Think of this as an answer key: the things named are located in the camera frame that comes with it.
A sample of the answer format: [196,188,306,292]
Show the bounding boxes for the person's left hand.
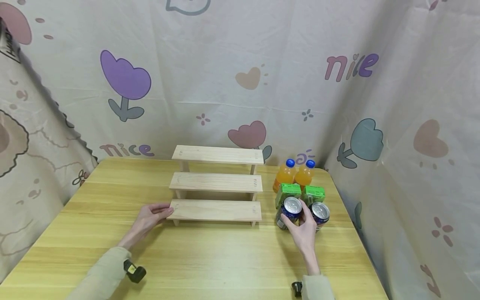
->
[120,202,175,248]

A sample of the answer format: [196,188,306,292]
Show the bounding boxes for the person's right hand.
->
[280,203,320,256]

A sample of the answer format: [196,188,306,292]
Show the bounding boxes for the person's left forearm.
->
[66,235,140,300]

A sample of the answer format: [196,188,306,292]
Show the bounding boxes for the green drink carton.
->
[302,185,326,207]
[275,183,302,209]

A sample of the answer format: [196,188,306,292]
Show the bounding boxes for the orange juice bottle blue cap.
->
[272,159,297,193]
[295,160,316,190]

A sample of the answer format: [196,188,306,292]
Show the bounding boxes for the blue drink can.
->
[309,202,331,233]
[275,197,304,231]

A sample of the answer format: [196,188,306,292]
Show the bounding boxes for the three-tier wooden step shelf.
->
[169,145,265,228]

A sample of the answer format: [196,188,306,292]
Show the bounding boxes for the person's right forearm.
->
[301,250,336,300]

